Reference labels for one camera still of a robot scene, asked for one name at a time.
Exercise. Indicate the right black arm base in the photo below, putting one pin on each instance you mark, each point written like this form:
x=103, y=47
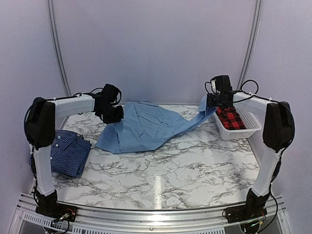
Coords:
x=254, y=207

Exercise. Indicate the red black plaid shirt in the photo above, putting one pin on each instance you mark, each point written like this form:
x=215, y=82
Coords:
x=230, y=118

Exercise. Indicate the front aluminium rail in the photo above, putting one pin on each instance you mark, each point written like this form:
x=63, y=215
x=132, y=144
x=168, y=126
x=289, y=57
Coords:
x=95, y=220

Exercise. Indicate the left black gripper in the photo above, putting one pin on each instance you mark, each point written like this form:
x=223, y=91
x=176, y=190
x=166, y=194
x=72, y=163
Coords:
x=120, y=116

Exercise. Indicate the aluminium frame post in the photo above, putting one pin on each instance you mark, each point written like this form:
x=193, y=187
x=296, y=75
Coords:
x=252, y=41
x=56, y=46

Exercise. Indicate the light blue long sleeve shirt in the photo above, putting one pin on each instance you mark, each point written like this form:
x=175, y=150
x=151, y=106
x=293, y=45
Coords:
x=147, y=126

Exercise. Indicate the folded blue checked shirt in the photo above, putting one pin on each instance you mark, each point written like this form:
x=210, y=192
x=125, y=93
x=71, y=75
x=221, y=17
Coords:
x=69, y=153

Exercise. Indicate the white plastic basket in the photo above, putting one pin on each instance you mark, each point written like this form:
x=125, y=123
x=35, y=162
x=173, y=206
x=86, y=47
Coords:
x=250, y=121

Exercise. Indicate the left aluminium frame post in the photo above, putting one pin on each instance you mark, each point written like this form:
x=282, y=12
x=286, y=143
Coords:
x=56, y=46

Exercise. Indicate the right aluminium frame post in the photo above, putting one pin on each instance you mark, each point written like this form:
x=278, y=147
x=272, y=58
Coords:
x=252, y=41

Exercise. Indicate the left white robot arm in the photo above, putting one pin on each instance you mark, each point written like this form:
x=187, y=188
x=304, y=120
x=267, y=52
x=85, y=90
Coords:
x=40, y=120

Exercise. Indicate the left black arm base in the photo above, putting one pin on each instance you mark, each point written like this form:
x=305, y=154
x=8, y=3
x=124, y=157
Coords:
x=50, y=207

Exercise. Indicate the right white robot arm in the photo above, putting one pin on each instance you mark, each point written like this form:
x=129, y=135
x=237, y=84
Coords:
x=278, y=127

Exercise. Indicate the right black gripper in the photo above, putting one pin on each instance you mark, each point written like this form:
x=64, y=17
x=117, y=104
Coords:
x=210, y=103

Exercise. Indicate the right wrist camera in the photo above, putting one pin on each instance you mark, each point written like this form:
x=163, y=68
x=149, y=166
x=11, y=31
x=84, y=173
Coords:
x=213, y=85

